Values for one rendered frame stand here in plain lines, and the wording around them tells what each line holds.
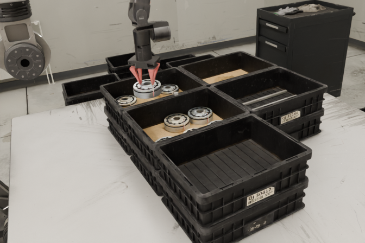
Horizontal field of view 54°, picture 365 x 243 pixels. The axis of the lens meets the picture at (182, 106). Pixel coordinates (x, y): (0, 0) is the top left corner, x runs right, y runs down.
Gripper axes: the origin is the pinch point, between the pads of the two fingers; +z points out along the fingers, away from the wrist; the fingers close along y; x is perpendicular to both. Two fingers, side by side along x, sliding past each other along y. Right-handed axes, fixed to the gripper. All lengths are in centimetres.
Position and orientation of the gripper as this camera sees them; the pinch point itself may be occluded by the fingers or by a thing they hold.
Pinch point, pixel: (146, 82)
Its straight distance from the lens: 132.5
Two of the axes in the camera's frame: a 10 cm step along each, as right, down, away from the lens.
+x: -2.9, 4.5, -8.4
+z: 0.5, 8.9, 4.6
